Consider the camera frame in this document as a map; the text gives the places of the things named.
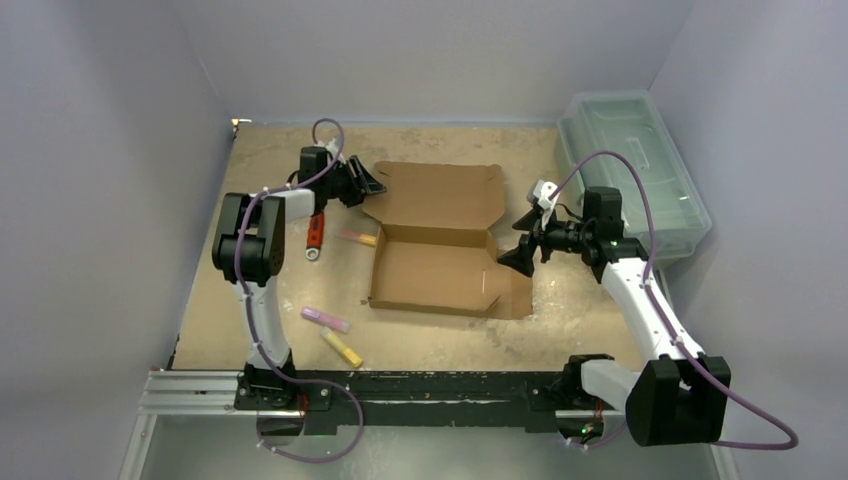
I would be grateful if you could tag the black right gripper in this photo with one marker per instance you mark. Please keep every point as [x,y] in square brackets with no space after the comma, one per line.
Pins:
[535,236]

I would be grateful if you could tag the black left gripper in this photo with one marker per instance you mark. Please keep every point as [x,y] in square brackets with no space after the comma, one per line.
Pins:
[356,194]

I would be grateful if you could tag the brown cardboard box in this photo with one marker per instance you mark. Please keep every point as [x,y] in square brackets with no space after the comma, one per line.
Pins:
[435,252]

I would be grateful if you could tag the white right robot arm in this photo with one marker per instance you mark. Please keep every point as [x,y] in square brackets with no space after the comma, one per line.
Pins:
[676,398]

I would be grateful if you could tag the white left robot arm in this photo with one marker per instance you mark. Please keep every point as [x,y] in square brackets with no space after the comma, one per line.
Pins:
[249,250]

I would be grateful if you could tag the orange highlighter marker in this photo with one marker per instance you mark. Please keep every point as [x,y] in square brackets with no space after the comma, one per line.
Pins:
[361,238]

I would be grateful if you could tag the red adjustable wrench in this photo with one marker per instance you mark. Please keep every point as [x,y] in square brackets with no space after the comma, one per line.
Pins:
[315,236]

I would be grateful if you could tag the purple highlighter marker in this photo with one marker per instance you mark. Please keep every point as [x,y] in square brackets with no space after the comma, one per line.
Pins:
[325,320]

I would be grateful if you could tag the clear plastic bin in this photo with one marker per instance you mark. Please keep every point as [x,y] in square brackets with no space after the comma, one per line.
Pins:
[629,123]

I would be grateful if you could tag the yellow highlighter marker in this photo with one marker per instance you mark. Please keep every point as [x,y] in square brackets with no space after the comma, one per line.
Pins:
[343,350]

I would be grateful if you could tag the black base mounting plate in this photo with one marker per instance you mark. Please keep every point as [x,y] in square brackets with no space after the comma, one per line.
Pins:
[534,401]

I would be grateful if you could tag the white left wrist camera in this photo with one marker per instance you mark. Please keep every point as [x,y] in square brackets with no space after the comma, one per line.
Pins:
[331,144]

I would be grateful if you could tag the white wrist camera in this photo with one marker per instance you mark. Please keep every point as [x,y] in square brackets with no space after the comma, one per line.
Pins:
[544,195]
[331,144]

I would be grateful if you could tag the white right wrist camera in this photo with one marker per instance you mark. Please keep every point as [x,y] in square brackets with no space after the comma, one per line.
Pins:
[544,195]

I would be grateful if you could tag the aluminium frame rail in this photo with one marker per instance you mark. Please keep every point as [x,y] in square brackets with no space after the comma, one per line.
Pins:
[189,428]

